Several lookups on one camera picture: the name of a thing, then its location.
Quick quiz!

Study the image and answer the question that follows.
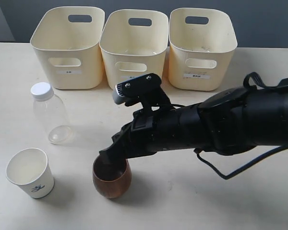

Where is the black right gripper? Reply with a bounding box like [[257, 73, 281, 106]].
[[99, 109, 158, 165]]

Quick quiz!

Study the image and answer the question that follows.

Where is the brown wooden cup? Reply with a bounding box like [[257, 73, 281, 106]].
[[92, 156, 132, 199]]

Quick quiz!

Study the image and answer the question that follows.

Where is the clear plastic bottle white cap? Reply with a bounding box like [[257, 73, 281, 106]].
[[30, 82, 72, 144]]

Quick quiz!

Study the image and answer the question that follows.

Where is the white paper cup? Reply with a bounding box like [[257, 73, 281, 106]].
[[6, 148, 55, 199]]

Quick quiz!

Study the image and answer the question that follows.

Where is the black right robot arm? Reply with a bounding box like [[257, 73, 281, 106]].
[[99, 72, 288, 163]]

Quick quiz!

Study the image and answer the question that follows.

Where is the middle cream plastic bin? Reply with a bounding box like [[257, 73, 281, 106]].
[[99, 9, 168, 89]]

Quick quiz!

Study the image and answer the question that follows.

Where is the cream plastic bin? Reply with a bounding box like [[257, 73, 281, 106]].
[[168, 8, 238, 91], [99, 9, 168, 89], [30, 6, 105, 90]]

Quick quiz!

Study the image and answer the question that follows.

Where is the left cream plastic bin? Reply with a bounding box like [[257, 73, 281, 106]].
[[30, 6, 105, 90]]

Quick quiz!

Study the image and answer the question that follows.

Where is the right cream plastic bin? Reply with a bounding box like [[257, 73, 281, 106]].
[[168, 8, 238, 91]]

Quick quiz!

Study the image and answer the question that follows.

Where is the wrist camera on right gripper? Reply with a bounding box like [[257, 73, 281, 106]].
[[112, 73, 171, 107]]

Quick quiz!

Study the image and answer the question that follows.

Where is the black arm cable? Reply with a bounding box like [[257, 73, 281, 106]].
[[193, 143, 288, 181]]

